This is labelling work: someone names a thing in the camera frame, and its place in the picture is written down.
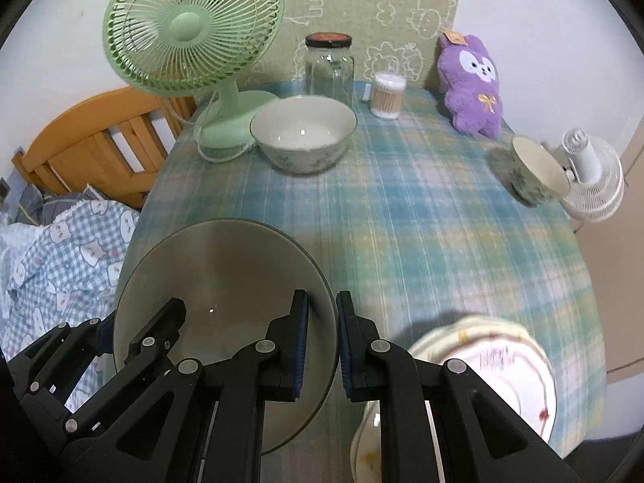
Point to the dark wall switch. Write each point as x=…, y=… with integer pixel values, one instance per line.
x=4, y=188

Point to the glass jar with dark lid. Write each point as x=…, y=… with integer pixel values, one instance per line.
x=329, y=75

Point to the floral ceramic bowl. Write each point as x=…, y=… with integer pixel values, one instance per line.
x=221, y=271
x=302, y=131
x=528, y=176

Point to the grey patterned pillow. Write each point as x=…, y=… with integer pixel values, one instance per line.
x=55, y=209

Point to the cotton swab container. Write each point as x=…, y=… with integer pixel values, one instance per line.
x=387, y=98

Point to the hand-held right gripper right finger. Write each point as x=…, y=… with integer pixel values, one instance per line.
x=344, y=342

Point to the green desk fan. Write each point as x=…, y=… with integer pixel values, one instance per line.
x=186, y=25

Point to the green printed board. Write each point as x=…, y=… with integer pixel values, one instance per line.
x=392, y=15

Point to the blue checked printed blanket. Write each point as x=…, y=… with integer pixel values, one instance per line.
x=60, y=261

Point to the small white block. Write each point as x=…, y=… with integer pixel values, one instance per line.
x=368, y=94

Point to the white plate with red print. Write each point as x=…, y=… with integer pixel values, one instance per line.
x=508, y=382

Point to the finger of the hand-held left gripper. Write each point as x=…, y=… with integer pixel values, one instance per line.
x=156, y=329
x=103, y=334

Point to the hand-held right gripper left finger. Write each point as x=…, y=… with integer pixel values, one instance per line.
x=301, y=342

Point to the white clip fan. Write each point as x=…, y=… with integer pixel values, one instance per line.
x=598, y=181

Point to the purple plush rabbit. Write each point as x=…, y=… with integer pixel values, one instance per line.
x=473, y=100

